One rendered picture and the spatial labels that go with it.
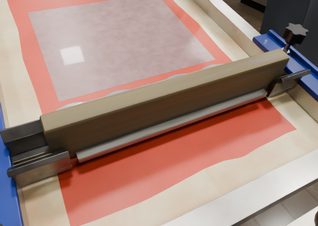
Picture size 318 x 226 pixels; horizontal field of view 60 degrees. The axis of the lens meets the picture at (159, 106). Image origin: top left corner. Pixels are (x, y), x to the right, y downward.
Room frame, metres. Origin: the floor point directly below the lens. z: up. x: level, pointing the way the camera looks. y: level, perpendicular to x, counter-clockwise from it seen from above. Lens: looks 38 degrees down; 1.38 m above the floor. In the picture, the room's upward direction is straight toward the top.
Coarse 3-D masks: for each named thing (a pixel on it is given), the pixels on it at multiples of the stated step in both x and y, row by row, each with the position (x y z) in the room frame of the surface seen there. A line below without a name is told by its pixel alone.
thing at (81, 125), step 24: (216, 72) 0.36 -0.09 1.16; (240, 72) 0.37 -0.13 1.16; (264, 72) 0.40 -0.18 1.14; (120, 96) 0.30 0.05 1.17; (144, 96) 0.30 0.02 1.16; (168, 96) 0.31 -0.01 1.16; (192, 96) 0.34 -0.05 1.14; (216, 96) 0.36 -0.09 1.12; (48, 120) 0.25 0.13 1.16; (72, 120) 0.26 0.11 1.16; (96, 120) 0.27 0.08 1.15; (120, 120) 0.28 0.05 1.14; (144, 120) 0.31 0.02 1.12; (48, 144) 0.24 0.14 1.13; (72, 144) 0.26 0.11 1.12; (96, 144) 0.28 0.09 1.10
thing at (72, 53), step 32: (32, 0) 0.70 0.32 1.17; (64, 0) 0.72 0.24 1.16; (96, 0) 0.73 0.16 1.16; (32, 32) 0.58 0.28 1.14; (64, 32) 0.59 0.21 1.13; (96, 32) 0.60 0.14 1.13; (32, 64) 0.48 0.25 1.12; (64, 64) 0.48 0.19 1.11; (96, 64) 0.49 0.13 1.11; (128, 64) 0.50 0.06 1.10; (64, 96) 0.40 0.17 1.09; (96, 96) 0.41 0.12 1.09; (96, 160) 0.28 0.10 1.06; (128, 160) 0.29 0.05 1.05; (160, 160) 0.29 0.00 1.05; (192, 160) 0.29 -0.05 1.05; (64, 192) 0.23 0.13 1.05; (96, 192) 0.23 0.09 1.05; (128, 192) 0.23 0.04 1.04
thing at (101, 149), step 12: (240, 96) 0.39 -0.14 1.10; (252, 96) 0.40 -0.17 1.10; (264, 96) 0.41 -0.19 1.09; (204, 108) 0.36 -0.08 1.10; (216, 108) 0.36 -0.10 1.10; (228, 108) 0.37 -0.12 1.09; (168, 120) 0.33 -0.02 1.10; (180, 120) 0.33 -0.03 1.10; (192, 120) 0.34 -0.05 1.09; (144, 132) 0.30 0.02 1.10; (156, 132) 0.31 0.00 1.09; (108, 144) 0.28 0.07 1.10; (120, 144) 0.28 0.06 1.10; (84, 156) 0.26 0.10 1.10; (96, 156) 0.26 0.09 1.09
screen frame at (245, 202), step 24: (216, 0) 0.73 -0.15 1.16; (240, 24) 0.63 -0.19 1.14; (0, 96) 0.36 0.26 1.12; (312, 96) 0.42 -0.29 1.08; (288, 168) 0.26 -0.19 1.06; (312, 168) 0.27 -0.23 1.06; (240, 192) 0.22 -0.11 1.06; (264, 192) 0.23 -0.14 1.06; (288, 192) 0.23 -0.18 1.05; (24, 216) 0.18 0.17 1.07; (192, 216) 0.19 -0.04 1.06; (216, 216) 0.19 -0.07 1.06; (240, 216) 0.19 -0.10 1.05
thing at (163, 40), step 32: (128, 0) 0.75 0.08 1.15; (160, 0) 0.77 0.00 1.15; (128, 32) 0.61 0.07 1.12; (160, 32) 0.62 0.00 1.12; (192, 32) 0.64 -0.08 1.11; (160, 64) 0.51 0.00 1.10; (192, 64) 0.52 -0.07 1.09; (192, 128) 0.35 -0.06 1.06; (224, 128) 0.36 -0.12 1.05; (256, 128) 0.37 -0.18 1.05; (288, 128) 0.37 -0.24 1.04; (224, 160) 0.30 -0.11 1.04
